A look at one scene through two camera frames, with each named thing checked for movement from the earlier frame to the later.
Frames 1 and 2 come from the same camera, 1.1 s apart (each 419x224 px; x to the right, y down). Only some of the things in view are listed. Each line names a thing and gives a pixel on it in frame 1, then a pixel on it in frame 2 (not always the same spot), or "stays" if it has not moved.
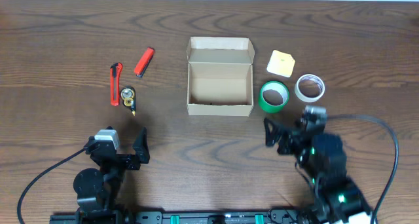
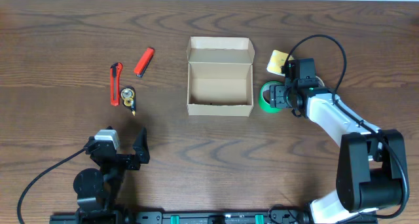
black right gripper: [291, 135] to [276, 97]
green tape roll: [273, 97] stays
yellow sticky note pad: [281, 63] stays
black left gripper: [141, 147] stays
